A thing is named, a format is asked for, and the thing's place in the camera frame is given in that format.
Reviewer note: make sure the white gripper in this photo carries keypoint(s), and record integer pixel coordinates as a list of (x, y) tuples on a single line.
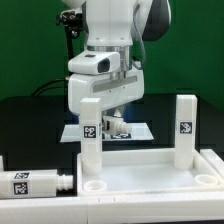
[(113, 93)]

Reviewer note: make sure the white desk top tray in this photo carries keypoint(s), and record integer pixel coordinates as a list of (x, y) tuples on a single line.
[(148, 171)]

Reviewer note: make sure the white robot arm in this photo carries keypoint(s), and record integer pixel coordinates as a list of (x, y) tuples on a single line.
[(113, 26)]

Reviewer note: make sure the white marker sheet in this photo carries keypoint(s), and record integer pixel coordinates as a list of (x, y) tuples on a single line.
[(140, 131)]

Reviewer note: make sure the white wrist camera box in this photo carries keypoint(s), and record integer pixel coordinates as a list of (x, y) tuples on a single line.
[(94, 62)]

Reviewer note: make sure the black camera on stand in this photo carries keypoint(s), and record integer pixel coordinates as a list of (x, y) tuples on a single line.
[(73, 26)]

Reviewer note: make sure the white L-shaped obstacle wall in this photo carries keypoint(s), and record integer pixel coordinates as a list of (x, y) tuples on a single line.
[(67, 207)]

